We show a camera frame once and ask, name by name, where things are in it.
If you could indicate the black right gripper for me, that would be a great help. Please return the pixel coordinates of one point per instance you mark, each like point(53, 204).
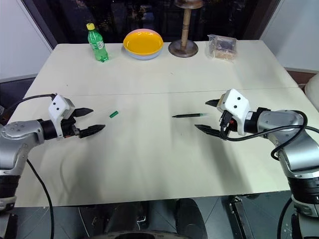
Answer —
point(228, 123)

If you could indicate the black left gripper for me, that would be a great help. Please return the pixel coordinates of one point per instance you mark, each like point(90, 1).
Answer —
point(69, 128)

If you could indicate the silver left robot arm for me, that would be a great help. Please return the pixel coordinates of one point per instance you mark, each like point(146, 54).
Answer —
point(17, 139)

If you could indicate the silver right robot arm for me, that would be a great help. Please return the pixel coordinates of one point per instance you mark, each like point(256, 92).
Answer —
point(294, 149)

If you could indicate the black pen with green end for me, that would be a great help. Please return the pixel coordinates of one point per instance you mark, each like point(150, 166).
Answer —
point(187, 115)

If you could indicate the green pen cap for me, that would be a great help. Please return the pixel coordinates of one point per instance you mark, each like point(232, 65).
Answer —
point(113, 114)

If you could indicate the green plastic bottle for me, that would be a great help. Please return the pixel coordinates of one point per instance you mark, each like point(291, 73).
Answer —
point(97, 44)

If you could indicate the clear plastic bag with contents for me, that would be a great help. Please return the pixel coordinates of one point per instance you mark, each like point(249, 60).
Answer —
point(221, 47)

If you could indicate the brown wooden stand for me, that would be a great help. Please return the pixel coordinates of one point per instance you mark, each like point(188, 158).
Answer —
point(184, 47)

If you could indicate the light blue plate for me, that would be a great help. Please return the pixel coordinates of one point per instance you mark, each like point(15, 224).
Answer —
point(142, 57)

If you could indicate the yellow bowl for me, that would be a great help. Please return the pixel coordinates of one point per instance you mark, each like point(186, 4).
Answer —
point(143, 43)

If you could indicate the white rounded seat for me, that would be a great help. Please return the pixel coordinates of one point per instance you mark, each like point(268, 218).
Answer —
point(312, 92)

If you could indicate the dark rounded shape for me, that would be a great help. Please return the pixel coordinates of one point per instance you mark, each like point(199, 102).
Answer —
point(189, 221)

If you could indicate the pink plate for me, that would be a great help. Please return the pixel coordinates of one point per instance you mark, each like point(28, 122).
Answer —
point(144, 29)

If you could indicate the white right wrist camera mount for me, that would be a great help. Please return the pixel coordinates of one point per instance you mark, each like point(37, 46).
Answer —
point(235, 104)

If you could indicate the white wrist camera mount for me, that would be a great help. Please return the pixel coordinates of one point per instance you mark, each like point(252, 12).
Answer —
point(58, 103)
point(235, 104)

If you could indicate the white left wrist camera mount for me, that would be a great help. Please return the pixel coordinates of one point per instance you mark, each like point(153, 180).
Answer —
point(58, 103)

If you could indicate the black metal table frame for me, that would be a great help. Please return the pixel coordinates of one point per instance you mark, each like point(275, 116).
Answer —
point(238, 219)

